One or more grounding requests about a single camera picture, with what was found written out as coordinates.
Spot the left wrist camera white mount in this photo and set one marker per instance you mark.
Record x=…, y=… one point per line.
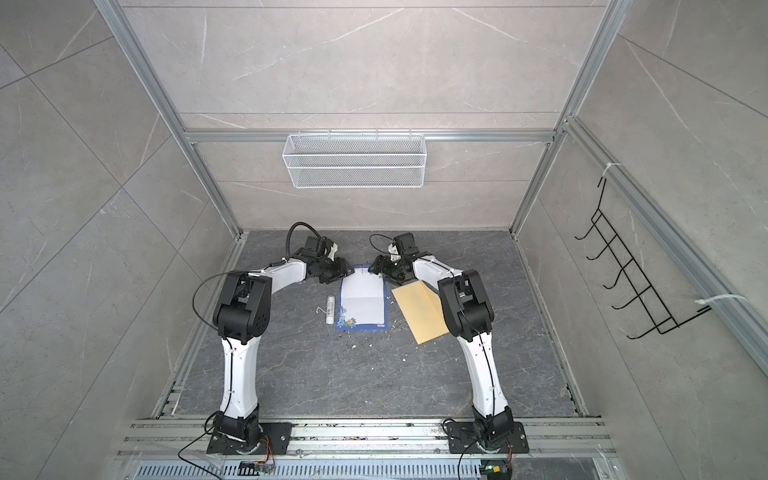
x=331, y=251

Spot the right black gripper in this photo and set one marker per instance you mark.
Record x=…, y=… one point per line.
x=382, y=264

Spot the white wire mesh basket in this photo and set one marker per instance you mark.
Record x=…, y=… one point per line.
x=355, y=160

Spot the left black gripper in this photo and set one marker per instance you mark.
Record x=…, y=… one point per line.
x=343, y=269

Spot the white letter with blue border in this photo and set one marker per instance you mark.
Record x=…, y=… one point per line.
x=362, y=302

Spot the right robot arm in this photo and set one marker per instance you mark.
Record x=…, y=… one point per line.
x=468, y=314

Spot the tan paper envelope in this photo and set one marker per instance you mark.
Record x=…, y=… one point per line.
x=422, y=311

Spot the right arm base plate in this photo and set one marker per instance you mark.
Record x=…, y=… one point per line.
x=462, y=438

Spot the white glue stick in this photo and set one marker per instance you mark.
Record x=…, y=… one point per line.
x=330, y=310

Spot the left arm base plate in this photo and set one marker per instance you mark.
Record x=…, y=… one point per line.
x=254, y=439

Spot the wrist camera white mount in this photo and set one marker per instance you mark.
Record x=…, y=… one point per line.
x=393, y=252
x=331, y=251

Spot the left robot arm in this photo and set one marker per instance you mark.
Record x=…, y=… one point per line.
x=242, y=317

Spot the black wire hook rack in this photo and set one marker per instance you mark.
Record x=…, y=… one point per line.
x=630, y=272

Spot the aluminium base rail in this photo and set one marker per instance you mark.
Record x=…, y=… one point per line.
x=373, y=438

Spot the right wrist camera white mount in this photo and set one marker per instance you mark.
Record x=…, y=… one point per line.
x=393, y=252

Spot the slotted cable duct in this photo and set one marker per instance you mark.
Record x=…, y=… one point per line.
x=319, y=469

